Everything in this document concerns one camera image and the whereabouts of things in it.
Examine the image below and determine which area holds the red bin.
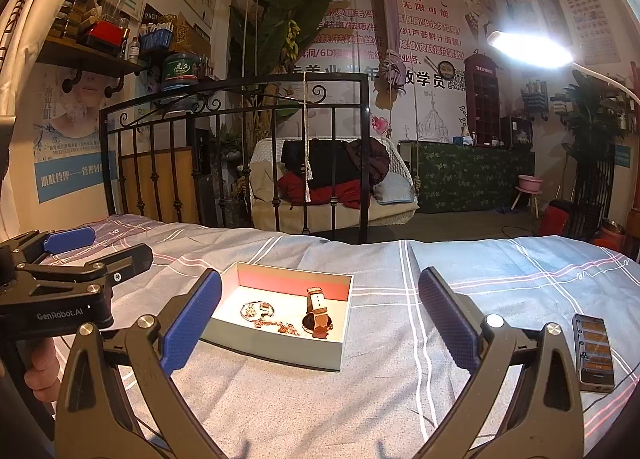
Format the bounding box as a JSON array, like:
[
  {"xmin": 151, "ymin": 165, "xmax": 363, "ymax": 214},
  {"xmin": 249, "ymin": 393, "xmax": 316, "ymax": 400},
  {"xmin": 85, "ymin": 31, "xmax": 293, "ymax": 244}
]
[{"xmin": 542, "ymin": 199, "xmax": 574, "ymax": 240}]

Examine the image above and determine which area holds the dark maroon jacket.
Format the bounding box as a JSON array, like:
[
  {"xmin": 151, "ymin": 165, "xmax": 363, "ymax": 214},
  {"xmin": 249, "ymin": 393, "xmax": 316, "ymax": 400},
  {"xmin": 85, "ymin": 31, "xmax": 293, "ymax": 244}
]
[{"xmin": 345, "ymin": 139, "xmax": 392, "ymax": 186}]

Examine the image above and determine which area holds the green leaf-pattern counter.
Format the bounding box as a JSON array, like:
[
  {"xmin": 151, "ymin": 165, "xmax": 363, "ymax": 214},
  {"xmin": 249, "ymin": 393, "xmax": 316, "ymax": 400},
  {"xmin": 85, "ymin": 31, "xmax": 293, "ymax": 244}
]
[{"xmin": 417, "ymin": 139, "xmax": 536, "ymax": 214}]

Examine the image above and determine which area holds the white tassel rope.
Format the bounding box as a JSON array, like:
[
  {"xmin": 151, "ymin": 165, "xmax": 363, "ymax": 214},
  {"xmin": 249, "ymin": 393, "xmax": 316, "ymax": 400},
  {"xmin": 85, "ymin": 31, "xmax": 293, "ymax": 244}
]
[{"xmin": 301, "ymin": 82, "xmax": 314, "ymax": 205}]

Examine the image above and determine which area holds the white box with pink inside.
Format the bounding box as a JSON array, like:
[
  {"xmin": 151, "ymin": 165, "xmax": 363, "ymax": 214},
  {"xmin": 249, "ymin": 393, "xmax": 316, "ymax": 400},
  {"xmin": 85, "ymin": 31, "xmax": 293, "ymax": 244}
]
[{"xmin": 200, "ymin": 261, "xmax": 354, "ymax": 373}]

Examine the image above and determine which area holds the black and red blender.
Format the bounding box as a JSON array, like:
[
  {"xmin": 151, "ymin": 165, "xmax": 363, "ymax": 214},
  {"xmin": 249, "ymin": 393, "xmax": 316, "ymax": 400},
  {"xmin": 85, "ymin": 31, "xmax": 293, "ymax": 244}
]
[{"xmin": 82, "ymin": 0, "xmax": 134, "ymax": 48}]

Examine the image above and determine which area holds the gold bangle bracelet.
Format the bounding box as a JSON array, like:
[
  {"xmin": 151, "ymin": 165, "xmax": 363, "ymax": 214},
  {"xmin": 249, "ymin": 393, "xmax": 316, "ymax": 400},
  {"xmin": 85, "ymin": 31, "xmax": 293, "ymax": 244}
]
[{"xmin": 241, "ymin": 301, "xmax": 277, "ymax": 325}]

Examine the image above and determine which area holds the white wicker swing chair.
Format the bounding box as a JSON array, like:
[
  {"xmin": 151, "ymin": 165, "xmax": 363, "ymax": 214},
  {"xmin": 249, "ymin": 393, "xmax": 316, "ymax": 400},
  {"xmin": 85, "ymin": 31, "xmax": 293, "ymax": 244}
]
[{"xmin": 248, "ymin": 136, "xmax": 421, "ymax": 230}]

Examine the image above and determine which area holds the large printed wall banner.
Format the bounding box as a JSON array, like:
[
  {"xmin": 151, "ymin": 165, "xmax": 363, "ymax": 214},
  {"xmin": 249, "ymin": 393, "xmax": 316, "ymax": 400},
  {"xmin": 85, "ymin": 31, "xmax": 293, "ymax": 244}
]
[{"xmin": 295, "ymin": 0, "xmax": 502, "ymax": 141}]

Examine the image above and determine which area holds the green label water jug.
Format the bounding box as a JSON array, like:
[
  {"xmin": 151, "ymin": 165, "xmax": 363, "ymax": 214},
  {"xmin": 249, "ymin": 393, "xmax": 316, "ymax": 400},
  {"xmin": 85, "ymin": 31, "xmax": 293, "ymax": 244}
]
[{"xmin": 161, "ymin": 53, "xmax": 202, "ymax": 93}]

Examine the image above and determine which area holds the person's left hand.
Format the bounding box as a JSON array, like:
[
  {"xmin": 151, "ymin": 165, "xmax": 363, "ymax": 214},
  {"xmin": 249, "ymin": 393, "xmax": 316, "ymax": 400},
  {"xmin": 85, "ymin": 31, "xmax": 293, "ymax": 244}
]
[{"xmin": 24, "ymin": 338, "xmax": 69, "ymax": 393}]

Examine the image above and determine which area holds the wooden wall shelf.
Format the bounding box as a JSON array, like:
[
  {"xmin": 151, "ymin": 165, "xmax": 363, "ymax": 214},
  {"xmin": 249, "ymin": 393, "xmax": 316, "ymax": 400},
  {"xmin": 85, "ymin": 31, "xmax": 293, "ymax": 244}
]
[{"xmin": 37, "ymin": 34, "xmax": 151, "ymax": 96}]

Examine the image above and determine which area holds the white floor lamp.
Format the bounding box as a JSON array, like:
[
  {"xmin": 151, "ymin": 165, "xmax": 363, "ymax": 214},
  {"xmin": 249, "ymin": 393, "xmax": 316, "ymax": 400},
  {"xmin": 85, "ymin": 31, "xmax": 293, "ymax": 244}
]
[{"xmin": 487, "ymin": 29, "xmax": 640, "ymax": 106}]

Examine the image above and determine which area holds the watch with tan strap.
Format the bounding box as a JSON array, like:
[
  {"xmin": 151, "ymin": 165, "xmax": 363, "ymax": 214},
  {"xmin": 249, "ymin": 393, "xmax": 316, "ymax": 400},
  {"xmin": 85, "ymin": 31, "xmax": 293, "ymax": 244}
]
[{"xmin": 301, "ymin": 287, "xmax": 335, "ymax": 340}]

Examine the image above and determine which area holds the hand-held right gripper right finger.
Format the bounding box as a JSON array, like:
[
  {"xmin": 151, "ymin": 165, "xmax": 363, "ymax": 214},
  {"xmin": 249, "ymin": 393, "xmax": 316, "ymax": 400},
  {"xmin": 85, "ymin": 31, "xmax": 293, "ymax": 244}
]
[{"xmin": 410, "ymin": 266, "xmax": 586, "ymax": 459}]

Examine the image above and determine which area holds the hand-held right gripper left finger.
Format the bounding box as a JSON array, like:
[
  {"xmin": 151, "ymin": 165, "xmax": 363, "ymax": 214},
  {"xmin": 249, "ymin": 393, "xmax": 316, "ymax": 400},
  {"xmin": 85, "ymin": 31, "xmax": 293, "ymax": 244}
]
[{"xmin": 54, "ymin": 269, "xmax": 236, "ymax": 459}]

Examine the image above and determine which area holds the red cloth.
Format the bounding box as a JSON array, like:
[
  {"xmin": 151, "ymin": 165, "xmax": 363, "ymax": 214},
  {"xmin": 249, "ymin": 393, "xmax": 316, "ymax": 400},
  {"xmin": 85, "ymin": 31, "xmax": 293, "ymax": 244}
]
[{"xmin": 277, "ymin": 178, "xmax": 372, "ymax": 208}]

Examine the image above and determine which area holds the light blue pillow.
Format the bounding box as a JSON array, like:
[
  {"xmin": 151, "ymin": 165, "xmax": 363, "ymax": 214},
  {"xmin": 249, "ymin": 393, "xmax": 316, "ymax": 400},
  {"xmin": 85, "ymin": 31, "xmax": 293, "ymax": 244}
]
[{"xmin": 372, "ymin": 172, "xmax": 417, "ymax": 205}]

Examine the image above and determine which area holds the grey striped blanket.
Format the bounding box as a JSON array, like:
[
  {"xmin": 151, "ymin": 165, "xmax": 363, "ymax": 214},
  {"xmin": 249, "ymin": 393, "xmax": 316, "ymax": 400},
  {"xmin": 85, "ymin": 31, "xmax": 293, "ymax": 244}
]
[{"xmin": 0, "ymin": 214, "xmax": 640, "ymax": 459}]

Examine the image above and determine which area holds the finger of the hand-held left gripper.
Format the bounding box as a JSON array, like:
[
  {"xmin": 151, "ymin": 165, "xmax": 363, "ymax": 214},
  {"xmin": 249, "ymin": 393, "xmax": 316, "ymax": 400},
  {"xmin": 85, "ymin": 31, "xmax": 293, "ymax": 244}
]
[
  {"xmin": 0, "ymin": 226, "xmax": 97, "ymax": 265},
  {"xmin": 17, "ymin": 244, "xmax": 154, "ymax": 290}
]

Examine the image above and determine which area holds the blue basket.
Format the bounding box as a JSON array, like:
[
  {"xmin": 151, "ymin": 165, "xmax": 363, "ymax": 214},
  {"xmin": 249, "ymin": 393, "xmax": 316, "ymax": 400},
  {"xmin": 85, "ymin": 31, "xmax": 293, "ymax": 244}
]
[{"xmin": 139, "ymin": 24, "xmax": 175, "ymax": 51}]

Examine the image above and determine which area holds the red phone booth cabinet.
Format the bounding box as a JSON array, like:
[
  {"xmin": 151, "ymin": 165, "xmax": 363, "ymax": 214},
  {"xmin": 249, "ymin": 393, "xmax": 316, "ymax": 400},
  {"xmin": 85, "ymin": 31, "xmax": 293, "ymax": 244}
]
[{"xmin": 464, "ymin": 53, "xmax": 502, "ymax": 146}]

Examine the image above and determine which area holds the black iron bed frame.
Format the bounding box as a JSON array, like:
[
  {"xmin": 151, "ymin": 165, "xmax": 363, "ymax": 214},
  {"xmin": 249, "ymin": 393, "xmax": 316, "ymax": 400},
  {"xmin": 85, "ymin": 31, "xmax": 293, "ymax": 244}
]
[{"xmin": 99, "ymin": 75, "xmax": 374, "ymax": 245}]

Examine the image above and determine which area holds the dark smartphone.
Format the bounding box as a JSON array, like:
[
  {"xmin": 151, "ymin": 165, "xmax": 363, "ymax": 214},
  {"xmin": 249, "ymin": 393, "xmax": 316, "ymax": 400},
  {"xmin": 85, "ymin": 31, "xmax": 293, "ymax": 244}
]
[{"xmin": 572, "ymin": 313, "xmax": 616, "ymax": 393}]

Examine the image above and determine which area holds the black garment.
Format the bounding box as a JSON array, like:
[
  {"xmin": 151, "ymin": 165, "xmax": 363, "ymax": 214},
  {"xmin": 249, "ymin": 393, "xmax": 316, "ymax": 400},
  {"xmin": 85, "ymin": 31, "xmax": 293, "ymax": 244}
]
[{"xmin": 280, "ymin": 139, "xmax": 352, "ymax": 186}]

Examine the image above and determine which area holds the tall dark potted plant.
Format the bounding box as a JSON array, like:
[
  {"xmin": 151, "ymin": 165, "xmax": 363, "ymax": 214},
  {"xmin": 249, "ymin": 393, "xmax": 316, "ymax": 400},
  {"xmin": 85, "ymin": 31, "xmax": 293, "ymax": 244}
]
[{"xmin": 565, "ymin": 72, "xmax": 632, "ymax": 240}]

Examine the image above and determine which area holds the face wall poster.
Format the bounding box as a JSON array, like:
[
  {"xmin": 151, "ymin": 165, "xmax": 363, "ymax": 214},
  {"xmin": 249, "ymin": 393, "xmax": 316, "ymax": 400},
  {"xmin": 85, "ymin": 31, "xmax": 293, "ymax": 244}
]
[{"xmin": 32, "ymin": 64, "xmax": 119, "ymax": 203}]

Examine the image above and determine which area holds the pink stool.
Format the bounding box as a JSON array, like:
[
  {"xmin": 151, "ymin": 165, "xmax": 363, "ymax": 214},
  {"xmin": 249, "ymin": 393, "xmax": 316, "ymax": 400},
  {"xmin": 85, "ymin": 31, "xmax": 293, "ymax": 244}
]
[{"xmin": 512, "ymin": 174, "xmax": 546, "ymax": 218}]

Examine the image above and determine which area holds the small dark floral cabinet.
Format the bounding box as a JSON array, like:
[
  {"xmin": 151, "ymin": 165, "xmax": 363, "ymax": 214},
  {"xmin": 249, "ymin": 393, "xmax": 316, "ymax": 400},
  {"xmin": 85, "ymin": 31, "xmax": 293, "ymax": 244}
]
[{"xmin": 500, "ymin": 116, "xmax": 534, "ymax": 146}]

